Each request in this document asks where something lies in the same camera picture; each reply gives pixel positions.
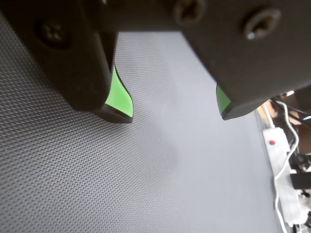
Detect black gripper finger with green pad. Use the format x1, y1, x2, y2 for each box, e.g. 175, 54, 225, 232
0, 0, 134, 124
174, 0, 311, 121

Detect white power strip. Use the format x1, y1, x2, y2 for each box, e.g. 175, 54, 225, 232
262, 127, 311, 229

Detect black power plug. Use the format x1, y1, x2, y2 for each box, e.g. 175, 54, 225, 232
290, 172, 311, 190

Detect dark gray textured mat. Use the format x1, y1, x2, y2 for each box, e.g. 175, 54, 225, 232
0, 12, 284, 233

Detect thin black cables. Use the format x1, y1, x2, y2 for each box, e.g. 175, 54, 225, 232
269, 91, 311, 123

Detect thin white cable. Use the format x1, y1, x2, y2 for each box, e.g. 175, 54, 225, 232
273, 100, 300, 233

